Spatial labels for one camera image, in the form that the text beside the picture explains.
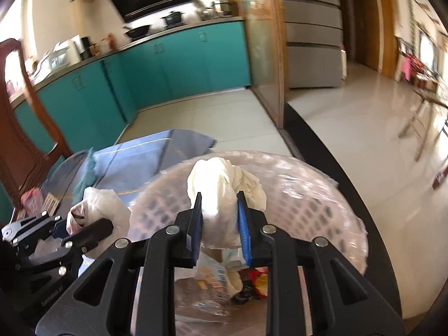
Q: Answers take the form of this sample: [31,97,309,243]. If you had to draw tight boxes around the steel stock pot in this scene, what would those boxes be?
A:
[212,0,234,16]

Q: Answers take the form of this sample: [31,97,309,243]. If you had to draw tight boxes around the pale plastic bag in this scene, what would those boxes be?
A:
[66,186,132,235]

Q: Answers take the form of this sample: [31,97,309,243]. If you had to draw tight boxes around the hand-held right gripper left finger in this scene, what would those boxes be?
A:
[37,192,204,336]

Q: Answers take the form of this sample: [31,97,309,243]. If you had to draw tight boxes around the white lattice wastebasket with liner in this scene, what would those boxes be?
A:
[129,150,370,336]

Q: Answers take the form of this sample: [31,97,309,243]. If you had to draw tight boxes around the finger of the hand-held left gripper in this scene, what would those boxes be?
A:
[62,218,115,253]
[2,213,60,244]

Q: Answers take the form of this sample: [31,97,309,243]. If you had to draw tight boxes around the white tissue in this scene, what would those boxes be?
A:
[186,157,267,250]

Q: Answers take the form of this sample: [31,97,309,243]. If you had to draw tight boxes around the small wooden table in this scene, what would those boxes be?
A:
[399,87,448,162]

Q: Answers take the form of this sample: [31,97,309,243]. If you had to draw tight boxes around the white dish rack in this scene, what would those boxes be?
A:
[33,42,71,78]

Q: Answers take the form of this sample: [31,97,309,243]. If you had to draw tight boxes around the carved wooden chair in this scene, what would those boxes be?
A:
[0,38,74,218]

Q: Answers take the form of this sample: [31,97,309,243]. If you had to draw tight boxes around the grey refrigerator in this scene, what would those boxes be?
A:
[278,0,344,89]

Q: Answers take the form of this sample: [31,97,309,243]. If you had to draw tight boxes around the teal lower kitchen cabinets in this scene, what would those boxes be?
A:
[14,21,251,151]

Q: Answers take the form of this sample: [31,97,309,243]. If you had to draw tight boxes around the black wok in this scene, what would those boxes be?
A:
[123,24,153,39]

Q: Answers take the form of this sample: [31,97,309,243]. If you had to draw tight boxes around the wood framed glass door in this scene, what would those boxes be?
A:
[226,0,286,128]

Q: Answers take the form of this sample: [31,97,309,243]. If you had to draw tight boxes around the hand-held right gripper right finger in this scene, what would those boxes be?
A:
[236,191,407,336]

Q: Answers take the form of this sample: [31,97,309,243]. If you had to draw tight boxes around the black cooking pot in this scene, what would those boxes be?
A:
[161,11,185,27]

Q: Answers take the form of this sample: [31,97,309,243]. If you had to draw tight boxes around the red snack wrapper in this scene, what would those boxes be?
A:
[250,268,270,300]

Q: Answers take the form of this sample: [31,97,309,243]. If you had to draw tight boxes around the blue woven cloth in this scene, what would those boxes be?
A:
[45,129,216,218]

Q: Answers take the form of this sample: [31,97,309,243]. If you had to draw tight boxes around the teal crumpled wrapper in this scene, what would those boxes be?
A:
[72,147,101,205]

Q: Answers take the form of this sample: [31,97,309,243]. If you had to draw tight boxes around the pink covered chairs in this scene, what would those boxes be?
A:
[397,51,426,83]

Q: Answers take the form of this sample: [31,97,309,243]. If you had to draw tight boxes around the pink crumpled wrapper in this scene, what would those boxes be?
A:
[20,188,41,211]

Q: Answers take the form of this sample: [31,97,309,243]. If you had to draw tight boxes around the brown wooden door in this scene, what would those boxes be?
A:
[352,0,380,71]

